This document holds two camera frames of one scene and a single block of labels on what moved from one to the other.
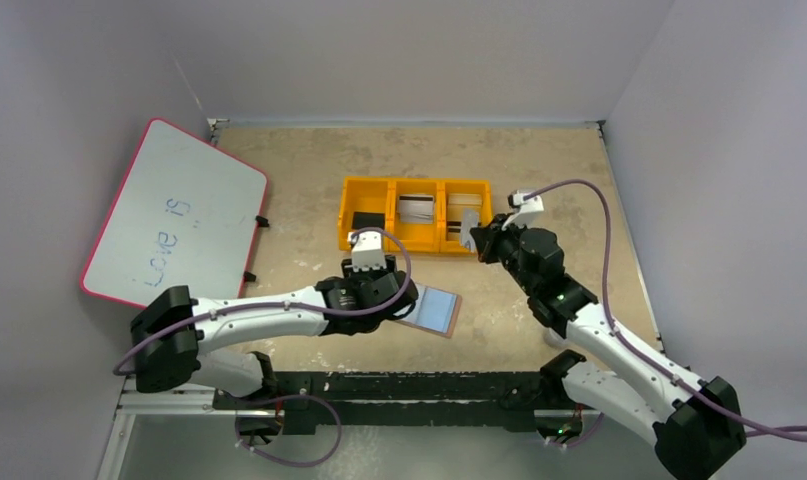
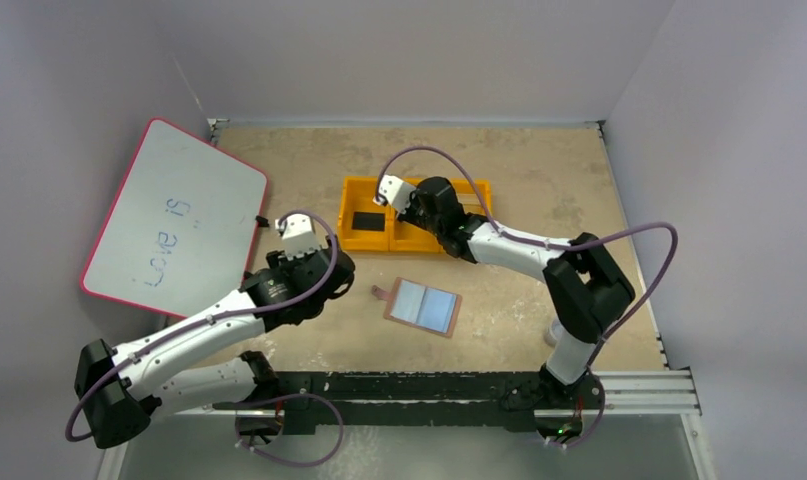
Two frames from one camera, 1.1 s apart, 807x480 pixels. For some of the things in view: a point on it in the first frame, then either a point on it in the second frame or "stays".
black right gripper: [491, 240] -> [415, 213]
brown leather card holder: [436, 311] stays
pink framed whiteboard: [183, 216] stays
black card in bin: [368, 219] stays
